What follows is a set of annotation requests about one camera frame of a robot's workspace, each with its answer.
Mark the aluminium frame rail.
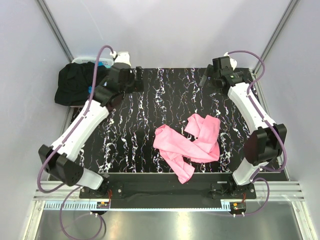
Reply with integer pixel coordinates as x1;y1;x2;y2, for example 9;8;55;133
33;181;304;212

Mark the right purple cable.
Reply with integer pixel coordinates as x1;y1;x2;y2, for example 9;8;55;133
226;49;288;217

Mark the purple cable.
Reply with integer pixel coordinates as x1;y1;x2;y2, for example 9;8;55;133
226;49;288;217
36;44;118;240

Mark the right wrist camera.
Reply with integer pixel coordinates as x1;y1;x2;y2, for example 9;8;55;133
212;56;234;76

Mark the pink t shirt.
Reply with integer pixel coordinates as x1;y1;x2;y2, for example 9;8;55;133
153;113;221;184

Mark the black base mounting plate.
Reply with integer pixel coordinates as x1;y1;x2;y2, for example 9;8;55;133
79;173;257;211

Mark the right orange connector box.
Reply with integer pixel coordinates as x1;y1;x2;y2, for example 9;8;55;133
231;202;247;211

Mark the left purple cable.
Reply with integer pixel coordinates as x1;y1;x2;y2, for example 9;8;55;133
36;44;118;240

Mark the black t shirt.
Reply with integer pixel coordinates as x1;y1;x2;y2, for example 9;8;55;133
54;62;108;107

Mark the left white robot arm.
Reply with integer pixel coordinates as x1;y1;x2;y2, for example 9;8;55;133
38;51;144;198

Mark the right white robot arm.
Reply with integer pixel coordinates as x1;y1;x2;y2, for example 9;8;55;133
199;51;287;199

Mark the orange connector box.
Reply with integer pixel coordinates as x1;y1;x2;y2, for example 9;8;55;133
231;202;247;211
96;200;111;209

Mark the left orange connector box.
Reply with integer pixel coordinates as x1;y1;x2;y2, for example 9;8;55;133
96;200;111;209

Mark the white plastic laundry basket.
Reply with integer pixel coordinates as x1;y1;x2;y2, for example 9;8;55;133
71;57;114;106

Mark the blue t shirt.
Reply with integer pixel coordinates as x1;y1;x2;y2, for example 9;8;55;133
85;61;109;94

